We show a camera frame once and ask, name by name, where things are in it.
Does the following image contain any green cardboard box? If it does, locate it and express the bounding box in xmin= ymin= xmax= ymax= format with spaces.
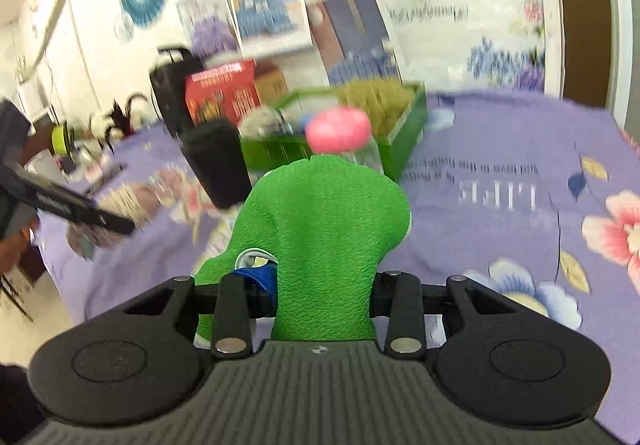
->
xmin=239 ymin=81 xmax=430 ymax=183

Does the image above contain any lavender flower poster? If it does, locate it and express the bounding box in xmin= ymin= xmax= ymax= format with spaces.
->
xmin=176 ymin=0 xmax=240 ymax=62

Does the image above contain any orange carton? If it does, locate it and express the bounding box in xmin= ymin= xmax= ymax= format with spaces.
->
xmin=254 ymin=59 xmax=290 ymax=100

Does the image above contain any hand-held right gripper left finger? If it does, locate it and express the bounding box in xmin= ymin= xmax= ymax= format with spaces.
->
xmin=121 ymin=265 xmax=279 ymax=359

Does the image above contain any purple floral printed blanket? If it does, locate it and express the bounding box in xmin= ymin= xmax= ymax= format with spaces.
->
xmin=37 ymin=88 xmax=640 ymax=428

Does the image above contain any red printed box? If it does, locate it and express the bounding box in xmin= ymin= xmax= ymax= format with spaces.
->
xmin=185 ymin=59 xmax=262 ymax=127

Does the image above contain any blue bedding poster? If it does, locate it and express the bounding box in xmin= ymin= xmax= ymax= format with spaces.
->
xmin=222 ymin=0 xmax=315 ymax=56

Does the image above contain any floral bedding package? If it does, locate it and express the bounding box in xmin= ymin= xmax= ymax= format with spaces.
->
xmin=295 ymin=0 xmax=561 ymax=98

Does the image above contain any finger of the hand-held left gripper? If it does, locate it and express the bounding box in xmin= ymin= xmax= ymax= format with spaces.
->
xmin=14 ymin=169 xmax=137 ymax=235

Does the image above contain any green plush toy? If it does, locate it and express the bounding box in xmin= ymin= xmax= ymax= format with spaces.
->
xmin=192 ymin=152 xmax=413 ymax=351

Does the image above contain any yellow green round object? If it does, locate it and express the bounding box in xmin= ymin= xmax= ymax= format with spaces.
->
xmin=50 ymin=122 xmax=77 ymax=157

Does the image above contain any grey white plush toy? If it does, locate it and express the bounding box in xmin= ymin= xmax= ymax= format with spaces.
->
xmin=239 ymin=105 xmax=291 ymax=140

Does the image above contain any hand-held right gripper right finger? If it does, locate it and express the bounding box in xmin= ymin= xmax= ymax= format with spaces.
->
xmin=372 ymin=269 xmax=524 ymax=358

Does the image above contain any black portable speaker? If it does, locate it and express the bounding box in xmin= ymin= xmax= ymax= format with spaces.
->
xmin=149 ymin=45 xmax=207 ymax=138

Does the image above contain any olive yellow plush toy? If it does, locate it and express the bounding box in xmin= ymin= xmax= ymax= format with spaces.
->
xmin=336 ymin=78 xmax=418 ymax=135

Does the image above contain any pink lidded clear jar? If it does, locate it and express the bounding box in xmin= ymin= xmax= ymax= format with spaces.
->
xmin=304 ymin=107 xmax=387 ymax=178

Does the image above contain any white door frame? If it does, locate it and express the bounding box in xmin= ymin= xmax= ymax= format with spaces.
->
xmin=600 ymin=0 xmax=637 ymax=131

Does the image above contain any black tumbler cup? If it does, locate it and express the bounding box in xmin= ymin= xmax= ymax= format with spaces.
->
xmin=180 ymin=118 xmax=253 ymax=210

